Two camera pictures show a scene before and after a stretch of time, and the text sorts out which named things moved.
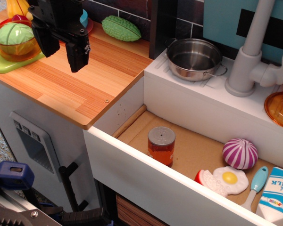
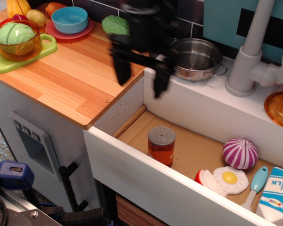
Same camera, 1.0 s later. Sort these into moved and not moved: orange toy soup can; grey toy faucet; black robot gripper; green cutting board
Moved: black robot gripper
Not moved: grey toy faucet; green cutting board; orange toy soup can
